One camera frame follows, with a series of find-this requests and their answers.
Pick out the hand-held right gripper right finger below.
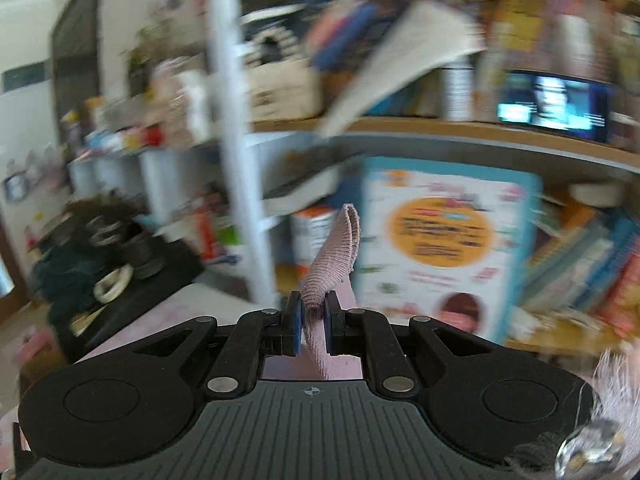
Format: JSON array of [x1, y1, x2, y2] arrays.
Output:
[[324, 291, 493, 401]]

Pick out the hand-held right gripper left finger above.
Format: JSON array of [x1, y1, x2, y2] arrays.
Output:
[[132, 292, 303, 399]]

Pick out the pink and purple knit sweater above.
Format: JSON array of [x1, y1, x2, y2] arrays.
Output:
[[301, 204, 362, 381]]

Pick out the white and orange toothbrush box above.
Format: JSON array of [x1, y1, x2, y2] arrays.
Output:
[[290, 207, 342, 268]]

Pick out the pink checked table mat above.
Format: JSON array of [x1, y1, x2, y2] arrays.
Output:
[[75, 282, 363, 381]]

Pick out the teal-bordered children's picture book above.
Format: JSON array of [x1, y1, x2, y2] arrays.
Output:
[[352, 157, 543, 346]]

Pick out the black box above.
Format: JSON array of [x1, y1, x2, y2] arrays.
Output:
[[55, 245, 206, 361]]

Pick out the white and wood bookshelf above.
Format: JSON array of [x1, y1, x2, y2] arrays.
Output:
[[65, 0, 640, 356]]

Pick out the black shoes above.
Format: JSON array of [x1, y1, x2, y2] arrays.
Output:
[[65, 195, 167, 281]]

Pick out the cream quilted handbag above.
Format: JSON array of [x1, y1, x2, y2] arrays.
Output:
[[245, 30, 323, 122]]

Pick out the row of leaning thin books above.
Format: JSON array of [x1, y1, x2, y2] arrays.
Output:
[[520, 200, 640, 341]]

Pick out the row of upper shelf books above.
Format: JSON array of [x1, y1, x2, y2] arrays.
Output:
[[305, 0, 640, 136]]

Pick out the black smartphone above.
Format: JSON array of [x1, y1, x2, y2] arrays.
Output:
[[497, 71, 612, 143]]

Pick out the white watch strap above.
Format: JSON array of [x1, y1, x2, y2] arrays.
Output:
[[92, 265, 135, 304]]

